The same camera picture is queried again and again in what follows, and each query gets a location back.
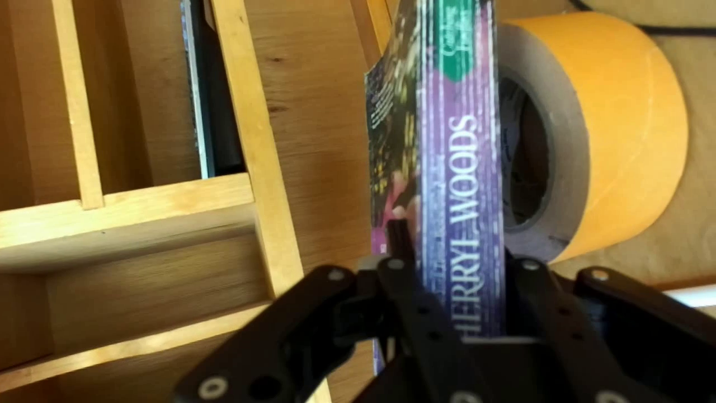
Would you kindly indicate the wooden roll-top desk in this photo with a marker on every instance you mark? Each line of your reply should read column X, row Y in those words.
column 313, row 112

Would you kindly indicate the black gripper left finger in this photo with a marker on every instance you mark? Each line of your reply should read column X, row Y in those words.
column 298, row 342

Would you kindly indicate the yellow masking tape roll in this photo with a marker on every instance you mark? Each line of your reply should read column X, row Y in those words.
column 633, row 134

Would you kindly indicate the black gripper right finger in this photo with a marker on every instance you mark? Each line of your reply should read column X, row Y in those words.
column 610, row 342

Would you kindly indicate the black flat tablet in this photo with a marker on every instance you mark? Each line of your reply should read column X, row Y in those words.
column 214, row 89

